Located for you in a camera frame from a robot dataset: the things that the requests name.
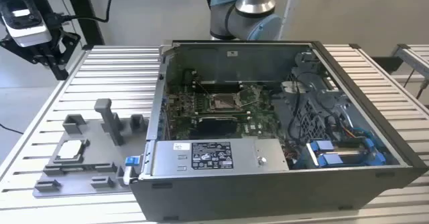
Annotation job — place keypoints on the silver green CPU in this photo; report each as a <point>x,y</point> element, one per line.
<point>72,150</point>

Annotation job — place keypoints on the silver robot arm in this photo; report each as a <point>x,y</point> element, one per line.
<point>248,15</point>

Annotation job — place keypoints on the green motherboard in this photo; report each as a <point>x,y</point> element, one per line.
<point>260,126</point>

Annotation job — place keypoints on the black RAM slot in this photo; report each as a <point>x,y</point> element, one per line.
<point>245,117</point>
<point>221,112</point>
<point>219,90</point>
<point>219,84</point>

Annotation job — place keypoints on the silver power supply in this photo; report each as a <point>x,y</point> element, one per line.
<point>168,158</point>

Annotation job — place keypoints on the hard disk in blue carrier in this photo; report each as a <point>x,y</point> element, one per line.
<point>331,160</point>
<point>324,144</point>

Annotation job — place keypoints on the CPU socket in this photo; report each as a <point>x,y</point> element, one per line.
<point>224,102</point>

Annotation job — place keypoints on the thin metal locking lever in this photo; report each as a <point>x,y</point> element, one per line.
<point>203,86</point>

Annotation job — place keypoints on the blue case latch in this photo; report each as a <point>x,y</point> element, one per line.
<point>132,161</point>

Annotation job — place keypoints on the black frame post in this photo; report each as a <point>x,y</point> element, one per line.
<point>89,13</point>

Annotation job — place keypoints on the grey parts rack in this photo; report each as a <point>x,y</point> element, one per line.
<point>90,143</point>

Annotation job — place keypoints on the grey disk bay cage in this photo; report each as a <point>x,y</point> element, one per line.
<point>312,118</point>

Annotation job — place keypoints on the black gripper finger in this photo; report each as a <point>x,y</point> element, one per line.
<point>17,52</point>
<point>73,43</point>

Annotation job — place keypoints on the metal slat side table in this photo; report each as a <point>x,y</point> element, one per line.
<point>414,55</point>

